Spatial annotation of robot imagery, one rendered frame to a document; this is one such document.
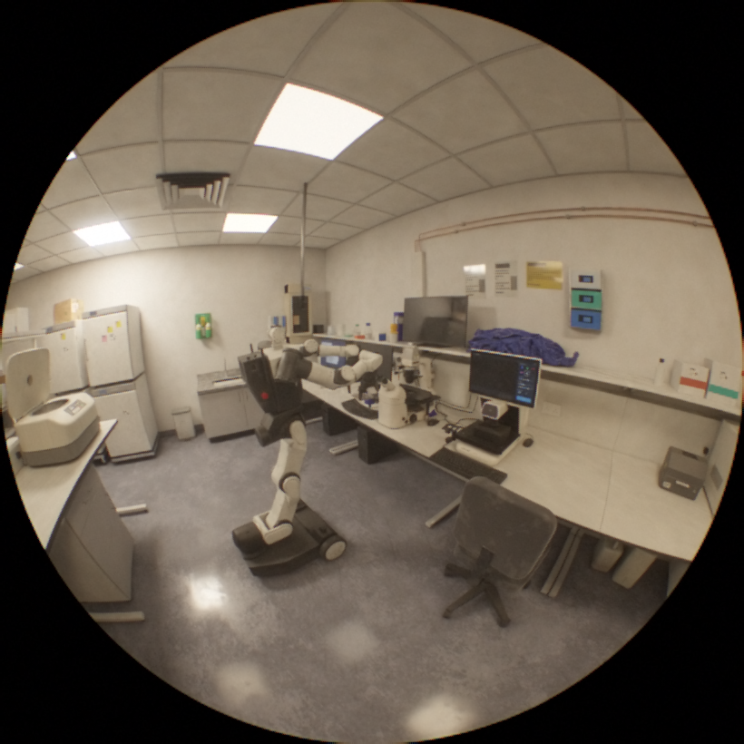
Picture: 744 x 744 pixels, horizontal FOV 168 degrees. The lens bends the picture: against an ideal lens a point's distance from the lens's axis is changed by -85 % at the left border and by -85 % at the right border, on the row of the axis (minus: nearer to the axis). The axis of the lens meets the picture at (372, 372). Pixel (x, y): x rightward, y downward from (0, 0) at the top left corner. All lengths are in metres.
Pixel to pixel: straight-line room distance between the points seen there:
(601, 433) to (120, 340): 4.47
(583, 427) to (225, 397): 3.66
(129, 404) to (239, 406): 1.48
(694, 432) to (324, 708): 2.48
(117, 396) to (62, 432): 1.77
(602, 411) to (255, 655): 2.49
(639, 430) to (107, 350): 4.78
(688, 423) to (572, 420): 0.92
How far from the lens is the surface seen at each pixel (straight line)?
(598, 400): 1.92
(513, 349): 1.77
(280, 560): 1.72
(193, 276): 3.94
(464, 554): 1.34
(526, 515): 0.92
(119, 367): 3.40
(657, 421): 1.99
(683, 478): 1.82
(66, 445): 1.85
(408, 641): 1.60
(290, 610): 1.72
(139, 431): 3.54
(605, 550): 2.08
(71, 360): 3.74
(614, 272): 2.03
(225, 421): 3.51
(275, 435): 1.37
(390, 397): 1.71
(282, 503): 1.63
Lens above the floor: 1.53
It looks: 13 degrees down
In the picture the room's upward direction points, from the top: 1 degrees counter-clockwise
